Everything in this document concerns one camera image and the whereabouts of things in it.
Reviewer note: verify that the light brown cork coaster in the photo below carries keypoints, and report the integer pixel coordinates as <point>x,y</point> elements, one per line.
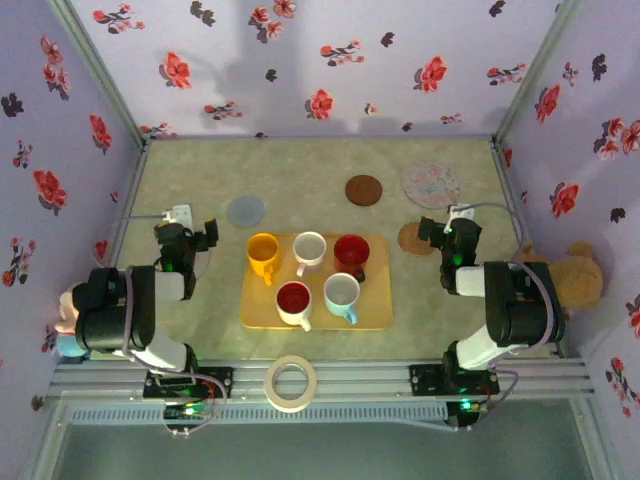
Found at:
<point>410,240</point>

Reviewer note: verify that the blue-grey woven coaster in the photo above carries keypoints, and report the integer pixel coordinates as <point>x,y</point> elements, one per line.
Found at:
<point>245,212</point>

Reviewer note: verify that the yellow cup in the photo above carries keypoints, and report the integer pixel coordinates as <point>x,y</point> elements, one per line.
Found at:
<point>257,267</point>

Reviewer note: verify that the dark brown round coaster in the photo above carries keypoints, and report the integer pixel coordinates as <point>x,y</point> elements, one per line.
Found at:
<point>364,190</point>

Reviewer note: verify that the pale pink cup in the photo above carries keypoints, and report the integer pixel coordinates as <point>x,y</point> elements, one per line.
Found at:
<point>310,247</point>

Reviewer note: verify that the white cup red inside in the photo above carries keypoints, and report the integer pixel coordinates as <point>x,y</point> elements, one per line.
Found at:
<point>294,297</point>

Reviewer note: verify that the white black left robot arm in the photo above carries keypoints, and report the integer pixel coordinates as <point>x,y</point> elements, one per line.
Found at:
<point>105,320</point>

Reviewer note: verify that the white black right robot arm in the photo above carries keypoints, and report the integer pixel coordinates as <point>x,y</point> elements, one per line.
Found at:
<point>520,310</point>

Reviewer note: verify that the light blue cup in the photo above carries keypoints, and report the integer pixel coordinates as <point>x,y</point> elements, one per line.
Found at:
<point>341,290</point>

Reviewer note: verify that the yellow plastic tray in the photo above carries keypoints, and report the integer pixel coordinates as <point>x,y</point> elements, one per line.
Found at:
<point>375,310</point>

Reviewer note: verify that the brown teddy bear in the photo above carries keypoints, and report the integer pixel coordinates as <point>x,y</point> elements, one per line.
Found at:
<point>580,280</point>

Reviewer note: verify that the pink white plush toy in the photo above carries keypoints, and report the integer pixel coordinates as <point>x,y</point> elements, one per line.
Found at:
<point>67,315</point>

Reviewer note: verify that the masking tape roll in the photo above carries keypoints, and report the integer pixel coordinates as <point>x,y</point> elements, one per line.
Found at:
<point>268,385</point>

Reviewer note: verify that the controller board green light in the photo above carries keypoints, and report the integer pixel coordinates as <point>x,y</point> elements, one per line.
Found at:
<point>467,406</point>
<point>187,411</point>

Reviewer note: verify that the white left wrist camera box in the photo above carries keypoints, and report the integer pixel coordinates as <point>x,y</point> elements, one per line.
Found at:
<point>180,214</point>

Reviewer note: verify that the aluminium side rail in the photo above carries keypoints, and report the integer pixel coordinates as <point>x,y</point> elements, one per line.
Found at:
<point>137,175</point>
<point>502,175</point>

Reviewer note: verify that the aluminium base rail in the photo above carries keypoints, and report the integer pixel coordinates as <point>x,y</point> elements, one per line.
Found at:
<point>360,380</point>

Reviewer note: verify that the aluminium corner post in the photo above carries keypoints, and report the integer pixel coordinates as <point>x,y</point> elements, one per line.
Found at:
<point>532,75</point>
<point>103,75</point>

